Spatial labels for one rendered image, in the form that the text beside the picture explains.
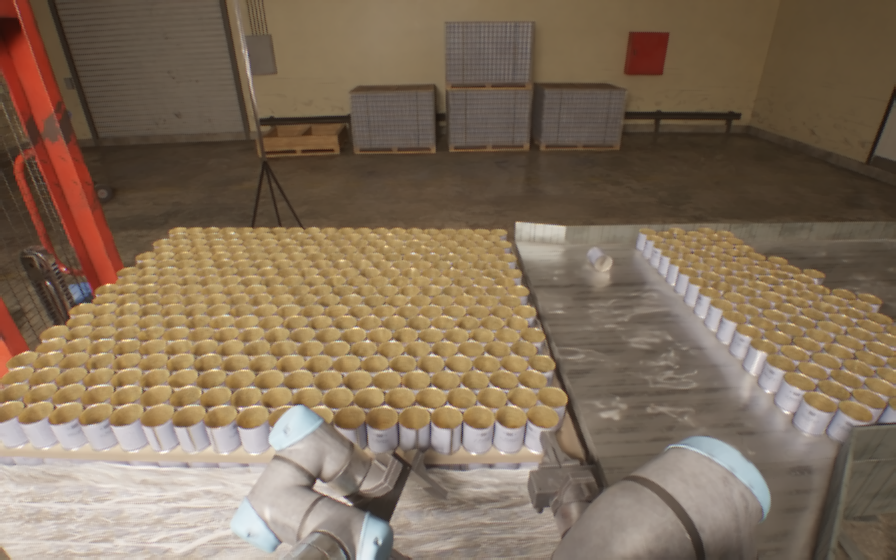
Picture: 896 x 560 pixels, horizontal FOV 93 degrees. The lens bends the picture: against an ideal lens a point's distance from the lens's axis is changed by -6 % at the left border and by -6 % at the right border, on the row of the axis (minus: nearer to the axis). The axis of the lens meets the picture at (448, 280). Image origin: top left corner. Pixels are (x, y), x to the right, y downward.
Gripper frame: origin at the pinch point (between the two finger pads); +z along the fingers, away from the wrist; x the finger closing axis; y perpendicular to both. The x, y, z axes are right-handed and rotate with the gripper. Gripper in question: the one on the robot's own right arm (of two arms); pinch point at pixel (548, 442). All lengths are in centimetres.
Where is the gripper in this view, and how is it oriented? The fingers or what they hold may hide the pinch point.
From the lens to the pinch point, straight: 101.9
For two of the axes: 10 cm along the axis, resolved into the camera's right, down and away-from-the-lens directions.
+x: 9.9, -0.3, 1.0
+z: -1.0, -4.8, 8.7
